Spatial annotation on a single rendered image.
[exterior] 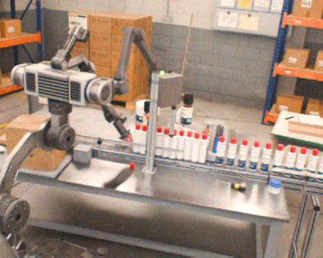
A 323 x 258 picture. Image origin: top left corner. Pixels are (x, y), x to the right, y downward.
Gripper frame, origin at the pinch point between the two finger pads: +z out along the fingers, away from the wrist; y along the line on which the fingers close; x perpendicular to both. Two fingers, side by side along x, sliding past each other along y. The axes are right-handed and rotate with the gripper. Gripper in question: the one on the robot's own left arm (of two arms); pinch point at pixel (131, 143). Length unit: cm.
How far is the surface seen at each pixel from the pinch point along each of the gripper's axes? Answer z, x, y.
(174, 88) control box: -19, -51, -10
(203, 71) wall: 48, 24, 454
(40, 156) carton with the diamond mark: -31, 36, -41
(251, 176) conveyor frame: 58, -61, -6
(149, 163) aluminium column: 13.9, -10.4, -15.6
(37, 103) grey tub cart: -64, 165, 184
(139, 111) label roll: -8, 5, 57
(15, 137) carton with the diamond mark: -49, 41, -42
